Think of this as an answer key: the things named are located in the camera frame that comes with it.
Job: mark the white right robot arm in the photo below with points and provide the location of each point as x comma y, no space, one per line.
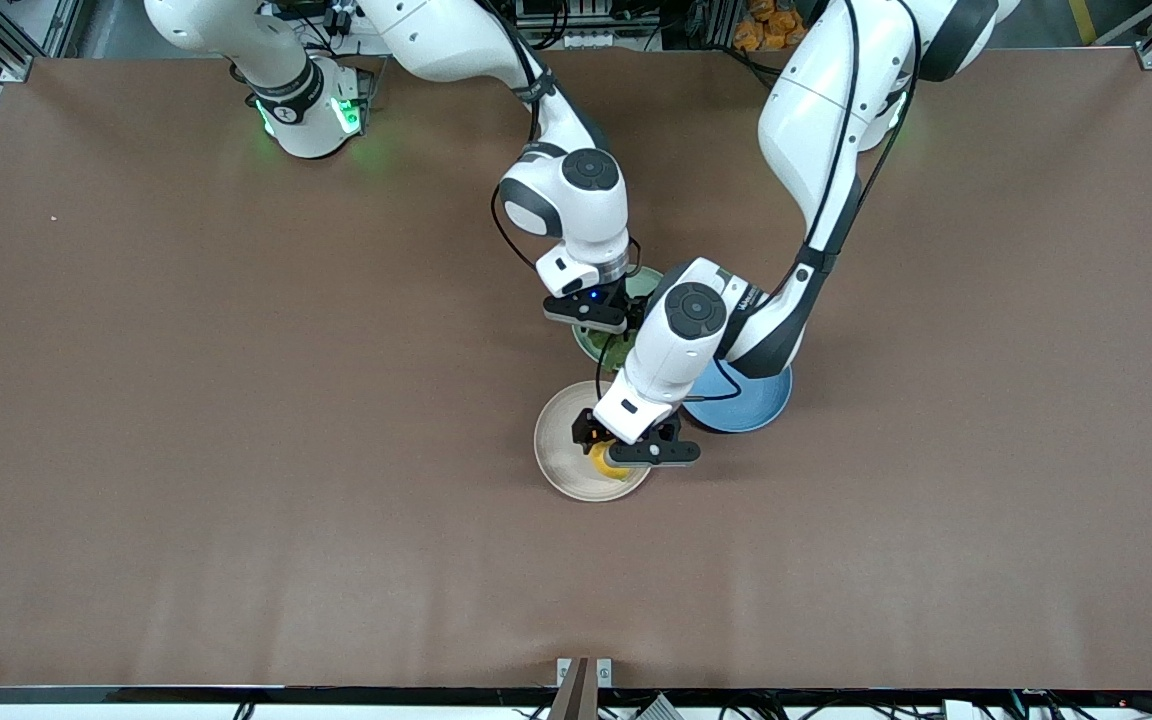
566,195

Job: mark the green lettuce leaf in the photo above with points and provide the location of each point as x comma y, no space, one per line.
614,348

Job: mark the bag of oranges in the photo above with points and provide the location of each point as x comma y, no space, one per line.
771,25

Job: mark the blue plate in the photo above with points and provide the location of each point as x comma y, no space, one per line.
751,405

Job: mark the metal bracket with brown post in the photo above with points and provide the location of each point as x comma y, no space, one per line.
581,685

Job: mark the brown table cover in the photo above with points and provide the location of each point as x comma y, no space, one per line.
236,450

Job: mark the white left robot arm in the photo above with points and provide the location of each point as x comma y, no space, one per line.
806,110

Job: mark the pale green plate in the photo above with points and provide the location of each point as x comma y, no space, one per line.
588,345

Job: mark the yellow lemon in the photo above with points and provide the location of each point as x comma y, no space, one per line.
608,468

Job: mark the beige plate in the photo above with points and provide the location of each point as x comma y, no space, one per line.
561,450

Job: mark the white power strip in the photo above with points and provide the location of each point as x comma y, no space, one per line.
341,18

